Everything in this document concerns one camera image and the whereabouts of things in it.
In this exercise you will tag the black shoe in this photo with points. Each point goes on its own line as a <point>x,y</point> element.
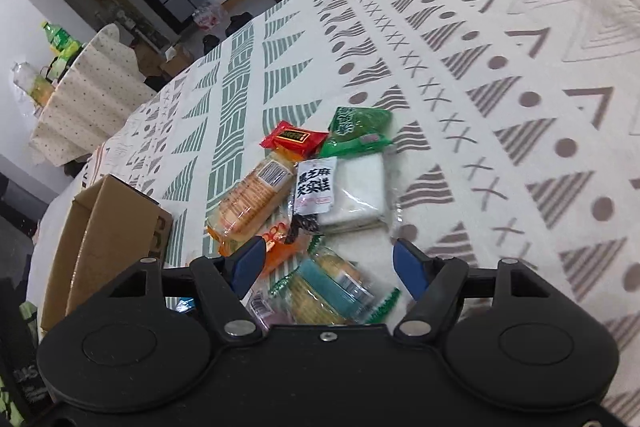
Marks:
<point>210,43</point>
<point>240,23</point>

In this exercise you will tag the white cake packet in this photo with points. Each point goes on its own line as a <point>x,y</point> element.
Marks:
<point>357,187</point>

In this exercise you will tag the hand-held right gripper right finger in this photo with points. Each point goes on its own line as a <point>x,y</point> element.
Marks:
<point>407,269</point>

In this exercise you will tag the dotted cream tablecloth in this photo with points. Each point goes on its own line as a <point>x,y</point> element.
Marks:
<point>90,97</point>

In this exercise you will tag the teal cracker packet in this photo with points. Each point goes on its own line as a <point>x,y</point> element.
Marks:
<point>325,287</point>

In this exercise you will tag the red snack packet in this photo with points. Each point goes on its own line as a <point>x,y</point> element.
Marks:
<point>292,138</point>

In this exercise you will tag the green soda bottle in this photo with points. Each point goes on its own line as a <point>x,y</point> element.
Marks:
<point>60,38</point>

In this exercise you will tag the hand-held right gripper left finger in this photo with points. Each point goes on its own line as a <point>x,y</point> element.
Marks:
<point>250,264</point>

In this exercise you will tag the green snack packet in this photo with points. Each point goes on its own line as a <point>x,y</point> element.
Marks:
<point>355,127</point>

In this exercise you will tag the orange cracker packet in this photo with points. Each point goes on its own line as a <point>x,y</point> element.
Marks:
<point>250,197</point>

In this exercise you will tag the large cardboard box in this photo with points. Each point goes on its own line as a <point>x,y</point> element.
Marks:
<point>125,217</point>

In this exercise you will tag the black and white labelled packet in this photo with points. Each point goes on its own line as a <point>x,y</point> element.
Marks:
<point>312,187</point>

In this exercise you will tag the small cardboard box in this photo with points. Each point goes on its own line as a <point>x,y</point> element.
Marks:
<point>175,61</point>

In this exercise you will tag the small orange snack packet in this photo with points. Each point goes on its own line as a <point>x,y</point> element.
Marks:
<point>285,252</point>

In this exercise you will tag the patterned bedspread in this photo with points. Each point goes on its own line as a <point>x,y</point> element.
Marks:
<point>450,32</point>

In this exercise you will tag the pack of water bottles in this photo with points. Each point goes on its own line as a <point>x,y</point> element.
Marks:
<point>207,14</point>

